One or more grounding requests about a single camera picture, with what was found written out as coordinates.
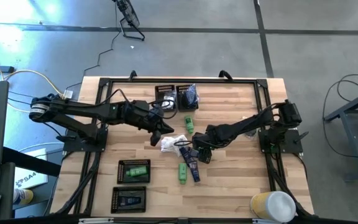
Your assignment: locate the black fan power cable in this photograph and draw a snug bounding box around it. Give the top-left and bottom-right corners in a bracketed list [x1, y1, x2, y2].
[63, 29, 119, 93]

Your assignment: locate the black slotted plastic basket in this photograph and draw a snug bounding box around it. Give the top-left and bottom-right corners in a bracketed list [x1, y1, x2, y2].
[154, 84, 178, 112]
[116, 159, 151, 185]
[110, 185, 147, 214]
[175, 84, 199, 112]

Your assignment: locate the small green packet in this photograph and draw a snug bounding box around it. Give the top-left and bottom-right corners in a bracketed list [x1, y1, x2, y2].
[184, 115, 195, 134]

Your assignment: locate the white printed cardboard box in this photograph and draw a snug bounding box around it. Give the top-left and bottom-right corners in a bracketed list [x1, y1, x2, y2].
[13, 148, 49, 190]

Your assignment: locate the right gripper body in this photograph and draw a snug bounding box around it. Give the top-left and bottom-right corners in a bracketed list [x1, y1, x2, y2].
[193, 132, 219, 151]

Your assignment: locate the cream floor cable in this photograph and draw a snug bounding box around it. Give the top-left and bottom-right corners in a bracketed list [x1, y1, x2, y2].
[0, 51, 65, 113]

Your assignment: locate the yellow white cylindrical container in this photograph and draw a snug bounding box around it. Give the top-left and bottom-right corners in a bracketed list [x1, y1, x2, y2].
[249, 190, 297, 223]

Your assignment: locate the yellow white can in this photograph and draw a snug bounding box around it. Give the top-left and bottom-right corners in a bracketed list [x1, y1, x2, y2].
[12, 188, 34, 206]

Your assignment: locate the black floor fan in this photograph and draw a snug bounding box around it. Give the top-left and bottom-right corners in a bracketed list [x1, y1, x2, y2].
[112, 0, 146, 42]

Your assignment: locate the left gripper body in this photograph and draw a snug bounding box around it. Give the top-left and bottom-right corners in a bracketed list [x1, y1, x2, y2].
[125, 101, 167, 132]

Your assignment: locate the grey metal side table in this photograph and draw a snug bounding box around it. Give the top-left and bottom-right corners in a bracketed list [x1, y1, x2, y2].
[323, 85, 358, 183]

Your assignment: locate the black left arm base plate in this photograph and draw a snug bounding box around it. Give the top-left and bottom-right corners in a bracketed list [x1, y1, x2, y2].
[62, 128, 109, 153]

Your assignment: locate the black floor cable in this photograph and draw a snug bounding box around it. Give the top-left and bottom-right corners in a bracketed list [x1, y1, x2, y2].
[321, 73, 358, 160]

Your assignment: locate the black desk leg beam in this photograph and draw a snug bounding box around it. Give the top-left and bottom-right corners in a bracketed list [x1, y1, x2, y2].
[3, 146, 62, 177]

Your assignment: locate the vanity pack cotton swab bag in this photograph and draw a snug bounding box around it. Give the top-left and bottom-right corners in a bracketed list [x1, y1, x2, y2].
[160, 136, 177, 154]
[173, 134, 189, 156]
[161, 93, 177, 110]

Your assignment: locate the small green plastic bottle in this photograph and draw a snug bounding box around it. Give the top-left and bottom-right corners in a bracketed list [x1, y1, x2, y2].
[125, 166, 149, 177]

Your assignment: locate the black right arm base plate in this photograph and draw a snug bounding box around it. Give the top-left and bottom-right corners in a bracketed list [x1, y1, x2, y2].
[258, 128, 310, 155]

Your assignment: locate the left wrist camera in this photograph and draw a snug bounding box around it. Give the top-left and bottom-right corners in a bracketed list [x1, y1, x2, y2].
[149, 106, 165, 121]

